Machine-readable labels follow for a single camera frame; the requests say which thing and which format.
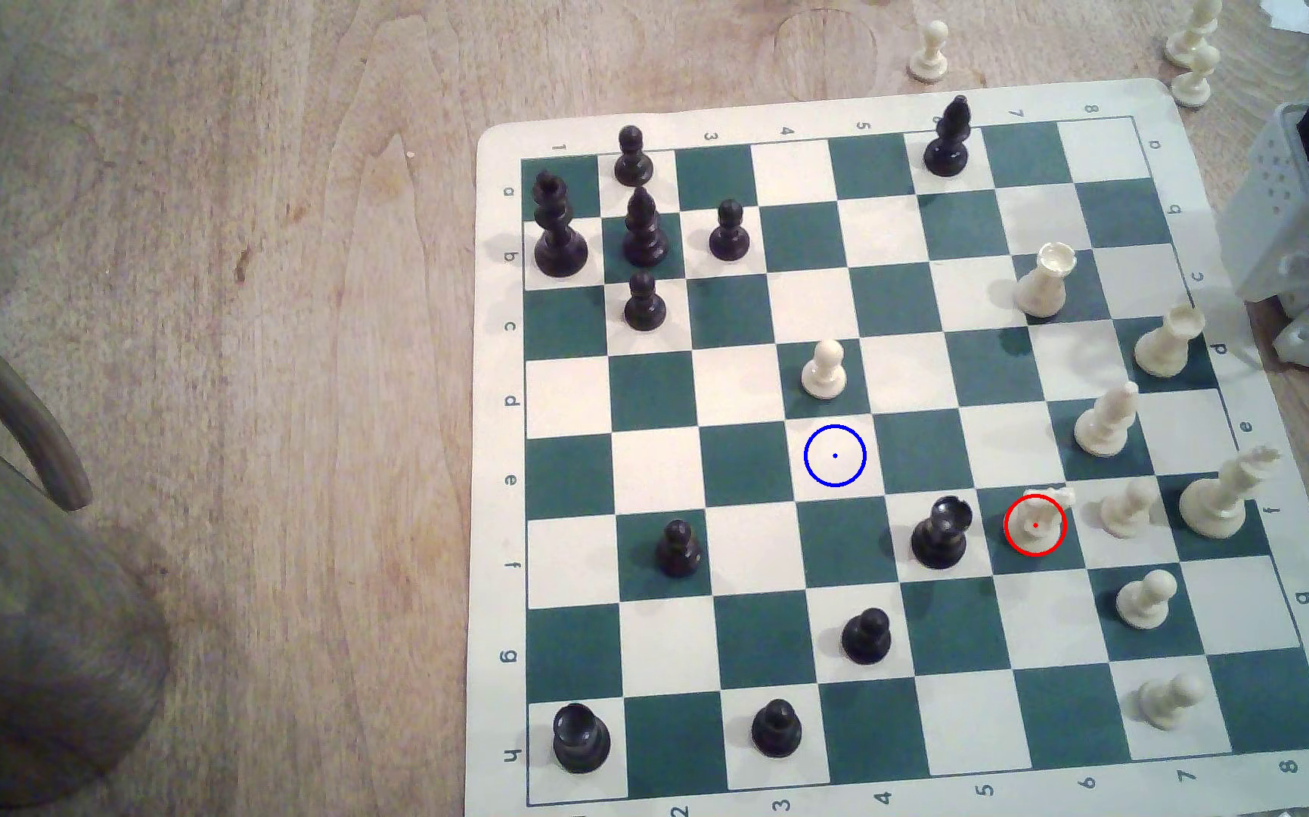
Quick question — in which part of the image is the green and white chess mat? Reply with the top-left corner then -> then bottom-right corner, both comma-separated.
464,77 -> 1309,817

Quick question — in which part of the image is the black chess pawn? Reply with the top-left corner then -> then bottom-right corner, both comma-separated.
841,608 -> 894,666
613,125 -> 656,188
752,699 -> 804,760
709,198 -> 753,263
655,518 -> 704,579
622,270 -> 668,333

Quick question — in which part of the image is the white chess pawn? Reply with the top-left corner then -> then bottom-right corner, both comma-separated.
800,339 -> 848,401
908,20 -> 951,84
1115,570 -> 1178,631
1099,477 -> 1159,539
1136,672 -> 1207,731
1171,43 -> 1223,109

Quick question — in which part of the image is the black chess bishop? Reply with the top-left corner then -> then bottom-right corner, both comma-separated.
622,186 -> 670,269
923,95 -> 973,179

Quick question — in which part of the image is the black chess king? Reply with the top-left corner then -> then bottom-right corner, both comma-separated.
532,170 -> 590,279

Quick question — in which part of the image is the black chess rook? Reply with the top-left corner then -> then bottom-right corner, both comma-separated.
552,702 -> 613,775
910,495 -> 973,571

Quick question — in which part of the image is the white chess rook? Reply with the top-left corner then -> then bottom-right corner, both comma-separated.
1013,241 -> 1078,320
1133,303 -> 1207,379

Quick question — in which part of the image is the white chess bishop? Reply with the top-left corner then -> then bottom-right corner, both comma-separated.
1074,381 -> 1141,458

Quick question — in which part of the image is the white chess king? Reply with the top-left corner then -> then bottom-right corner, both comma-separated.
1179,445 -> 1283,540

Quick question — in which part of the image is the white chess piece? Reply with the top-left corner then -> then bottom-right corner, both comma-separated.
1165,0 -> 1224,67

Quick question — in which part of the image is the round brown wooden seat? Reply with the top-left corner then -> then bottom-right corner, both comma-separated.
0,397 -> 173,809

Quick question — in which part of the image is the curved wooden chair rail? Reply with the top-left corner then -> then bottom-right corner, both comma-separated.
0,278 -> 94,512

